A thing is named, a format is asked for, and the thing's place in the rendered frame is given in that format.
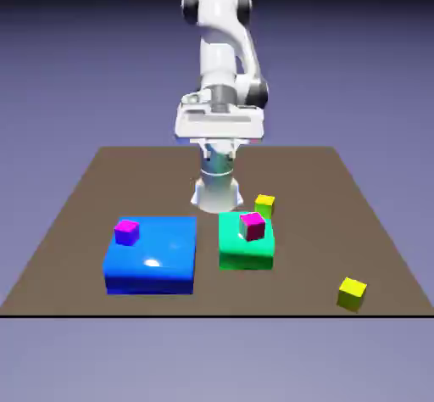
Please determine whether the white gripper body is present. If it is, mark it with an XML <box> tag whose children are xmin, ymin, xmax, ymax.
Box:
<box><xmin>174</xmin><ymin>102</ymin><xmax>265</xmax><ymax>146</ymax></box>

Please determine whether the large green box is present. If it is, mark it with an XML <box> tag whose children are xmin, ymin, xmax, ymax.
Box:
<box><xmin>218</xmin><ymin>210</ymin><xmax>275</xmax><ymax>271</ymax></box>

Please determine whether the small magenta cube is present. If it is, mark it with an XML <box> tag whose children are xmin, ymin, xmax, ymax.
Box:
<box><xmin>114</xmin><ymin>219</ymin><xmax>141</xmax><ymax>248</ymax></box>
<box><xmin>238</xmin><ymin>211</ymin><xmax>266</xmax><ymax>243</ymax></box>

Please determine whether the large blue box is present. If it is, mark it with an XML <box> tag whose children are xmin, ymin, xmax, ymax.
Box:
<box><xmin>103</xmin><ymin>215</ymin><xmax>198</xmax><ymax>296</ymax></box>

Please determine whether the small yellow cube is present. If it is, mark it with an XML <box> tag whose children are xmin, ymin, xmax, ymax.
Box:
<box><xmin>253</xmin><ymin>193</ymin><xmax>276</xmax><ymax>221</ymax></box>
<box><xmin>336</xmin><ymin>276</ymin><xmax>368</xmax><ymax>314</ymax></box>

